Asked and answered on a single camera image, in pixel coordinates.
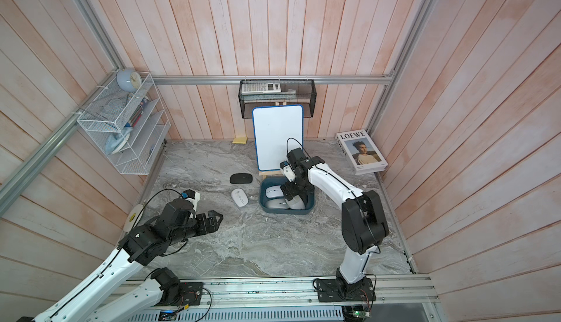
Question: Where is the silver mouse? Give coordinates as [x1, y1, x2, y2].
[265, 198, 289, 210]

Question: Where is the light grey mouse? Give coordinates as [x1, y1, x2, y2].
[286, 196, 306, 210]

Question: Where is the white tape roll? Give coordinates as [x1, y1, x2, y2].
[123, 204, 144, 234]

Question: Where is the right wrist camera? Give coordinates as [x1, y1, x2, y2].
[280, 161, 296, 182]

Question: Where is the slim white mouse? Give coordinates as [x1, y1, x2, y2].
[265, 186, 284, 199]

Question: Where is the white mouse with logo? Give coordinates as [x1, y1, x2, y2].
[231, 188, 248, 207]

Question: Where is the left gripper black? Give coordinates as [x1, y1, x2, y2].
[169, 210, 224, 245]

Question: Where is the aluminium front rail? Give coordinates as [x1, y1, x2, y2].
[182, 275, 440, 309]

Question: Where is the yellow sticky note pad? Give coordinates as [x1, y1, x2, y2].
[232, 136, 248, 145]

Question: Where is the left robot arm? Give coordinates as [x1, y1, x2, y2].
[33, 198, 224, 321]

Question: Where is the white calculator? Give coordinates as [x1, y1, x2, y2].
[241, 82, 282, 96]

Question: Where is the white item in rack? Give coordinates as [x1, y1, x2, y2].
[104, 126, 133, 155]

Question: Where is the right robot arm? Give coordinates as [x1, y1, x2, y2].
[280, 148, 389, 302]

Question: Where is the teal storage box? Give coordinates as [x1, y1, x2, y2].
[259, 176, 315, 215]

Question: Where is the green circuit board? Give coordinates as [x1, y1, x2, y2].
[342, 306, 371, 322]

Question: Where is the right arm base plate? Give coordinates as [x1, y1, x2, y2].
[313, 278, 376, 302]

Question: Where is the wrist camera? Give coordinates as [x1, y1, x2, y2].
[280, 161, 296, 182]
[181, 189, 200, 208]

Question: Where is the Loewe book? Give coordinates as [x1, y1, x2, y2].
[336, 129, 389, 175]

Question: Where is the flat black mouse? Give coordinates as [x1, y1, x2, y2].
[229, 172, 254, 185]

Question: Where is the white wire shelf rack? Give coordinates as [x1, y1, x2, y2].
[77, 72, 171, 175]

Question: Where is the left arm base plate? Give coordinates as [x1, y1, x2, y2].
[147, 268, 204, 306]

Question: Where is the blue framed whiteboard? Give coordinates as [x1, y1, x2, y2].
[252, 104, 304, 172]

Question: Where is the black mesh wall basket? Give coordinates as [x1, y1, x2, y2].
[238, 79, 317, 119]

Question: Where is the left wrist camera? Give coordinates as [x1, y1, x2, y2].
[181, 189, 200, 208]

